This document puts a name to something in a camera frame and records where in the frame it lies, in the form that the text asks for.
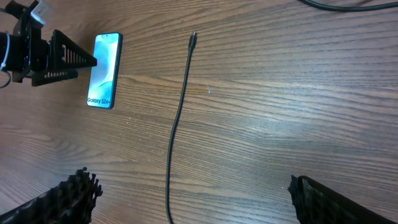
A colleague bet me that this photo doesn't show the blue Galaxy smartphone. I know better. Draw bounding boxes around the blue Galaxy smartphone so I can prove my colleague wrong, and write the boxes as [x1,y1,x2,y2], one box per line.
[86,32,123,109]

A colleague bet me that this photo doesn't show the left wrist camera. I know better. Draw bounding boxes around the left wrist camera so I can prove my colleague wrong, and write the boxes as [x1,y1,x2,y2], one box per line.
[30,0,53,26]

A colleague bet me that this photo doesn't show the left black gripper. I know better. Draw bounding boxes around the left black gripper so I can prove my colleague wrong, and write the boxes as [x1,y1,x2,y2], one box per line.
[1,1,97,86]

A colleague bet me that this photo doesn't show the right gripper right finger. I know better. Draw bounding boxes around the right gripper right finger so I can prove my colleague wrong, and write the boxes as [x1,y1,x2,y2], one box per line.
[288,175,396,224]

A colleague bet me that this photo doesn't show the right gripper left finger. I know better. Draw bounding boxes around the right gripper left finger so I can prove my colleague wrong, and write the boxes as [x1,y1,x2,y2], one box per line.
[1,167,103,224]

